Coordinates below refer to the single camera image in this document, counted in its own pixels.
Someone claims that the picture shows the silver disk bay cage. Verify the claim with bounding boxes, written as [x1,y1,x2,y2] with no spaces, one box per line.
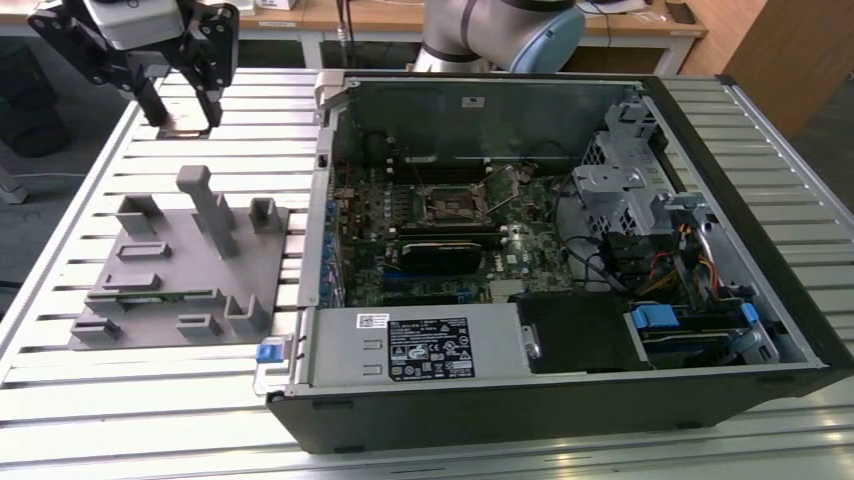
[572,102,677,236]

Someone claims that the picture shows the green motherboard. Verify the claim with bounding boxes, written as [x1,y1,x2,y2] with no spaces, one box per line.
[330,159,580,307]

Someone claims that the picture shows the black graphics card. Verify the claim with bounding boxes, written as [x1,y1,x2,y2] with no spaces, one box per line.
[398,241,484,275]

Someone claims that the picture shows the black PC case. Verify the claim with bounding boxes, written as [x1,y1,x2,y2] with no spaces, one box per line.
[265,69,854,455]

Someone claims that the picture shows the wooden cabinet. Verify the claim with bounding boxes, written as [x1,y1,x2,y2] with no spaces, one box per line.
[677,0,854,144]

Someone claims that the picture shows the black RAM slot white clips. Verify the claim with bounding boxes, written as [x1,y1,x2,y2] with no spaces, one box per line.
[385,169,496,178]
[398,229,506,237]
[385,157,496,166]

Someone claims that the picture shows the yellow power wire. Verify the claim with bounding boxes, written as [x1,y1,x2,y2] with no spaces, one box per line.
[697,254,721,291]

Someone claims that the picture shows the thin wire locking lever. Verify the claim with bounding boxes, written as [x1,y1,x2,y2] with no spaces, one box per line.
[410,161,431,201]

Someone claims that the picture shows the silver power supply unit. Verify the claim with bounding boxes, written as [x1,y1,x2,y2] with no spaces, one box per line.
[293,305,537,390]

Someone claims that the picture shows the black plastic shroud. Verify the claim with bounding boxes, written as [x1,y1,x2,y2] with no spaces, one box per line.
[517,292,653,375]

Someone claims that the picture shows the black bin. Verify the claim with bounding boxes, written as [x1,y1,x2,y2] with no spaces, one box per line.
[0,37,73,159]

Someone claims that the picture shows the CPU socket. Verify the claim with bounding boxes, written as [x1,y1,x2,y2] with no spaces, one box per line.
[417,182,501,225]

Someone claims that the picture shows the green RAM stick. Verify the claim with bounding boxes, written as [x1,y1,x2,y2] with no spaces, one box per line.
[114,291,217,305]

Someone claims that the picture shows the metal socket cover frame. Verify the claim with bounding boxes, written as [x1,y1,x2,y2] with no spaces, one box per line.
[490,165,526,221]

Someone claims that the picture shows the grey stand foot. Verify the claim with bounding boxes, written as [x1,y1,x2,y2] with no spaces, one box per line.
[0,166,30,205]

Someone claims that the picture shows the grey parts rack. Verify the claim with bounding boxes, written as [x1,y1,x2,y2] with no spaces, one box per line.
[66,164,293,352]

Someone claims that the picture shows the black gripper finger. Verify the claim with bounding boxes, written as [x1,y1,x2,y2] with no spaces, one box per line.
[26,0,171,129]
[177,2,242,133]

